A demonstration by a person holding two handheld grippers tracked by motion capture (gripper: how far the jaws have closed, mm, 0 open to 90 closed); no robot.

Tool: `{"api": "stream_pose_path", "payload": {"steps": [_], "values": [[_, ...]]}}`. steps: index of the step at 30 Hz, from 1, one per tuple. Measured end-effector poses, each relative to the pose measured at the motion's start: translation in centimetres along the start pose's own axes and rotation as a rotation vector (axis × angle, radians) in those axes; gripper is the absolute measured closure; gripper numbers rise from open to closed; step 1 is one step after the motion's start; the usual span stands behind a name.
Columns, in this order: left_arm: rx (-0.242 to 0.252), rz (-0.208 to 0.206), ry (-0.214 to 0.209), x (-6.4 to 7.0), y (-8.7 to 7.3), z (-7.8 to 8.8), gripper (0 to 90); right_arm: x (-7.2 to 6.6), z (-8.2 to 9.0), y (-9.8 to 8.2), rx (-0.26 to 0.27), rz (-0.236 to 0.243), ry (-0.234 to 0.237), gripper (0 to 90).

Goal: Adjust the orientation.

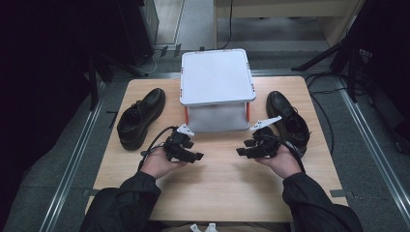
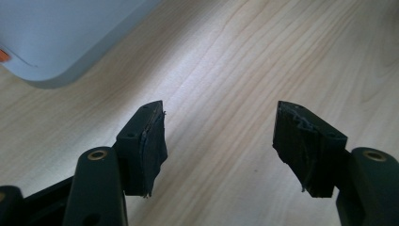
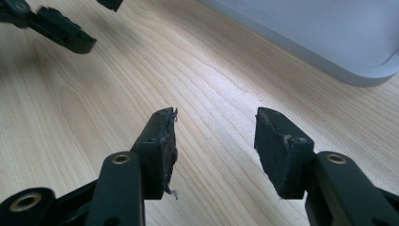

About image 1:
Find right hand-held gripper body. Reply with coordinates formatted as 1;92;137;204
249;115;283;160

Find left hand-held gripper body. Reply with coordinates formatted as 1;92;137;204
162;124;196;161

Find person's right hand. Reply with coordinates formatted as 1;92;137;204
254;144;303;180

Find person's left hand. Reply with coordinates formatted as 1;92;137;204
140;146;188;180

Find black leather shoe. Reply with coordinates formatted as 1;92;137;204
116;87;166;152
266;90;311;159

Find white shoe rack orange posts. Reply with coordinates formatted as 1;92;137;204
179;48;257;133

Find black tripod stand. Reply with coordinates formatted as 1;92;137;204
291;30;366;104

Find dark cabinet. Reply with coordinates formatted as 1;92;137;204
115;0;160;67

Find light wooden desk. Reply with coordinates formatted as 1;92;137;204
214;0;366;47

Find black curtain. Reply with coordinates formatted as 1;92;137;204
0;0;98;207

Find left hand-held gripper black cable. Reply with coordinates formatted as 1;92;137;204
137;126;179;172

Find hand-held gripper black cable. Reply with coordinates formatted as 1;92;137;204
264;133;306;174
137;126;179;172

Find right hand-held gripper black cable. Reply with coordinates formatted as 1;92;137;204
264;133;306;174

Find black floor cable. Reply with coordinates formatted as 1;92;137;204
304;72;351;157

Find white floor cable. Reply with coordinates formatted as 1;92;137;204
139;47;163;75

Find metal floor rail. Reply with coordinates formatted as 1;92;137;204
336;76;410;228
39;81;108;232

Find black hanging cable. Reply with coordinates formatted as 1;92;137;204
221;0;234;51

